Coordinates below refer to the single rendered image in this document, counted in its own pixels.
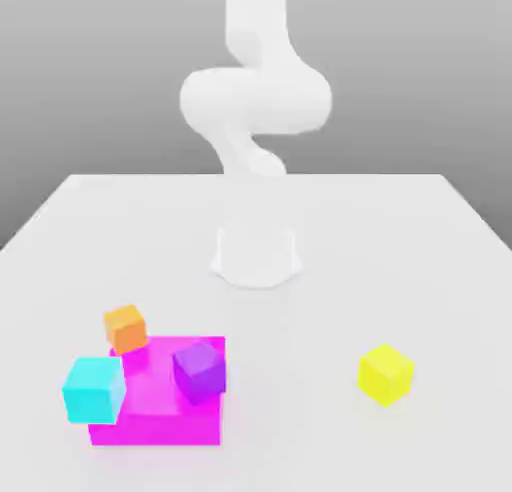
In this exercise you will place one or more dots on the small cyan cube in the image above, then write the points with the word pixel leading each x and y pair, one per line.
pixel 92 392

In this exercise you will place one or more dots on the large magenta box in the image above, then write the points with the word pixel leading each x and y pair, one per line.
pixel 156 420

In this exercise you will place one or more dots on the small orange cube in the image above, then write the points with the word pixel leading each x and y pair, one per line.
pixel 125 331

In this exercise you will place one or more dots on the small purple cube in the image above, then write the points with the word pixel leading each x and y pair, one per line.
pixel 200 374

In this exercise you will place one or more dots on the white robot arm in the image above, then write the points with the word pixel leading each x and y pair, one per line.
pixel 256 100

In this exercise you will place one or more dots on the small yellow cube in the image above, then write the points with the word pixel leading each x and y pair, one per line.
pixel 384 376

